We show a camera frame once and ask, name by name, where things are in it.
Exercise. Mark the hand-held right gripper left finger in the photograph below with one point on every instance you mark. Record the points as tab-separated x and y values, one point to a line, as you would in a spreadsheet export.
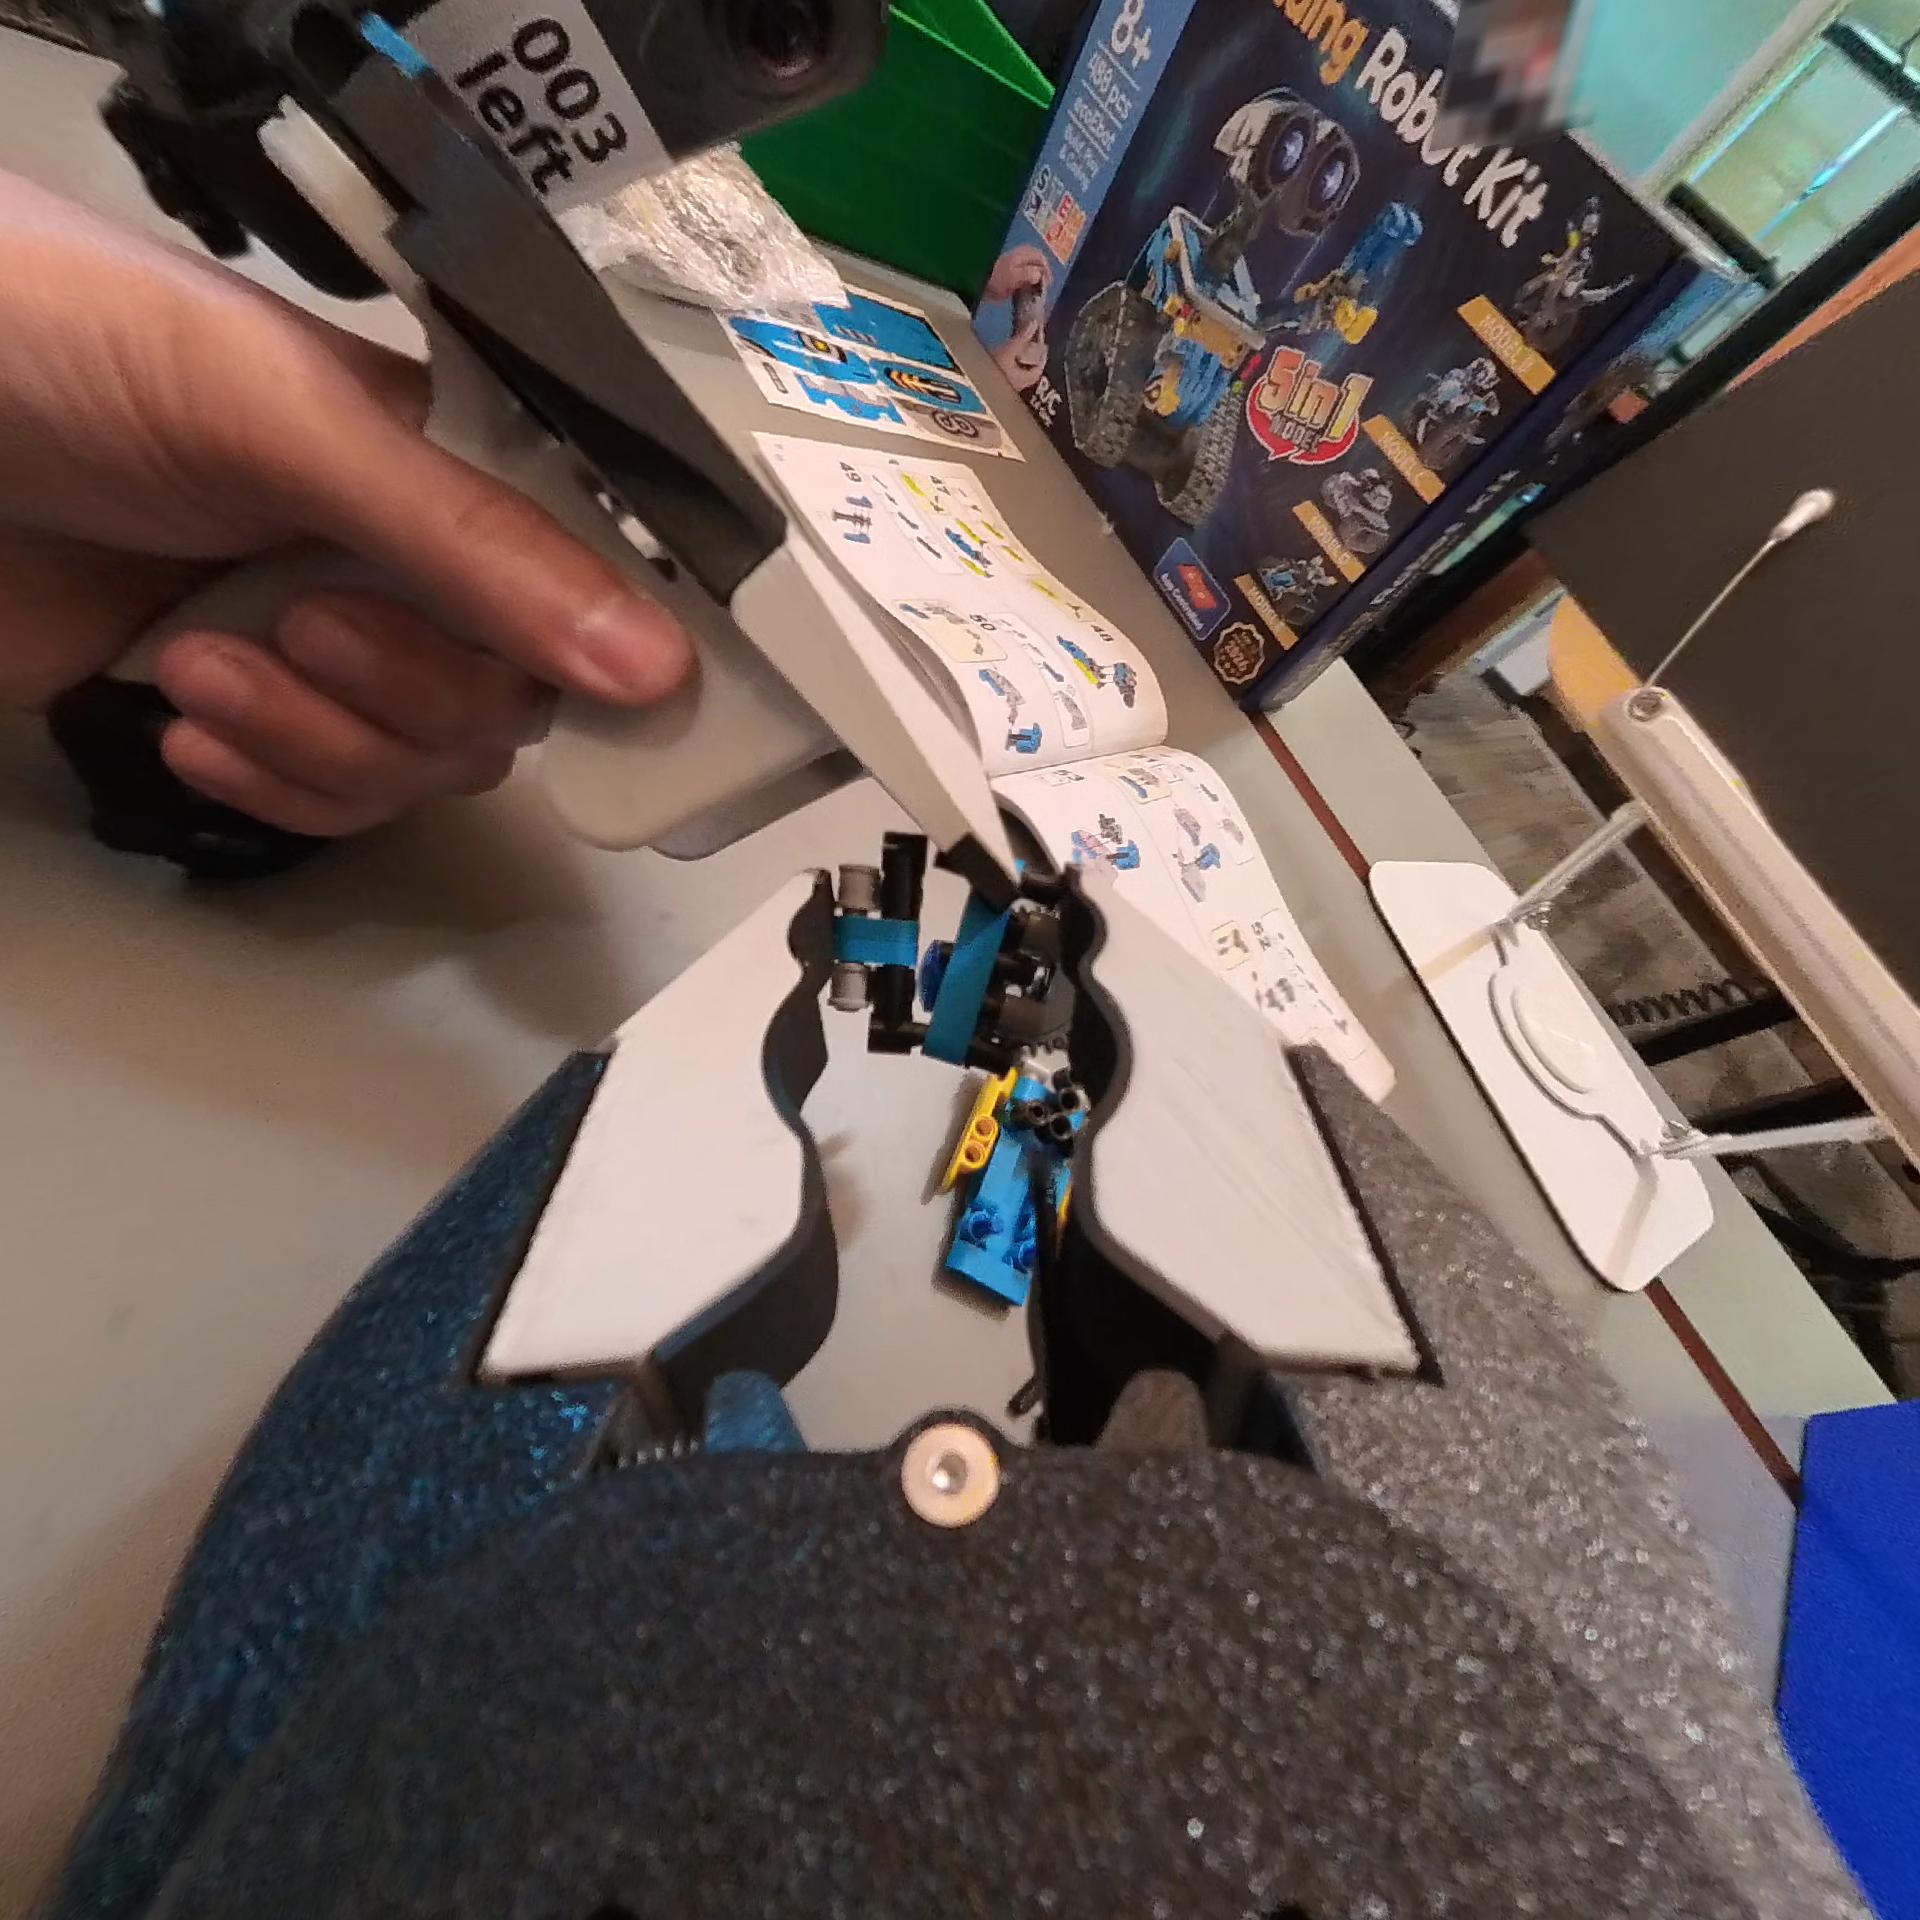
660	1201

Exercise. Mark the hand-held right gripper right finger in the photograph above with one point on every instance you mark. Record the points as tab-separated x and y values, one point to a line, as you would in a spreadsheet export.
1246	1201

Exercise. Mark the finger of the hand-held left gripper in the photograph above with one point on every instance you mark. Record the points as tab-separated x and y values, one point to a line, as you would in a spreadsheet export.
872	692

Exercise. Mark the yellow blue brick assembly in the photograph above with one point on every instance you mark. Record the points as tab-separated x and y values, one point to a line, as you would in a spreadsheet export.
1006	1188

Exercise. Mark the black blue brick assembly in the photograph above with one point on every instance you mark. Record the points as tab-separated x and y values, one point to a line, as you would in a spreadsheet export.
976	948

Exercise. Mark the grey desk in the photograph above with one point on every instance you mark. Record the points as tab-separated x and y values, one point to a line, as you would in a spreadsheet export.
240	1052

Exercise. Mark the person's left hand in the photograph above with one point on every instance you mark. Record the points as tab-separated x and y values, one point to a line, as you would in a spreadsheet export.
210	482

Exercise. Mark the clear plastic bag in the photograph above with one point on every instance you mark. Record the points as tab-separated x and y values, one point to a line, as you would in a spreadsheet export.
691	237

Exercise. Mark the building instruction booklet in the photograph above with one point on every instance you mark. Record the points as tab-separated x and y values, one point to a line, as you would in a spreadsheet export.
1019	631

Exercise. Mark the blue white leaflet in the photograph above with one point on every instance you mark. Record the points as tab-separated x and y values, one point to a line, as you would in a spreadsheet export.
872	367

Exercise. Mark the white stand base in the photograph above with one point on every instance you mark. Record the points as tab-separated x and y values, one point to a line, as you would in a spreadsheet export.
1546	1052

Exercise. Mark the green plastic bin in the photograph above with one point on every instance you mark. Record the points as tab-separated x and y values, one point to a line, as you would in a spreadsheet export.
900	135

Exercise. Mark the dark blue toy set box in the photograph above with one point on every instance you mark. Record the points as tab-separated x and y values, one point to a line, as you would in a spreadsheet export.
1350	300

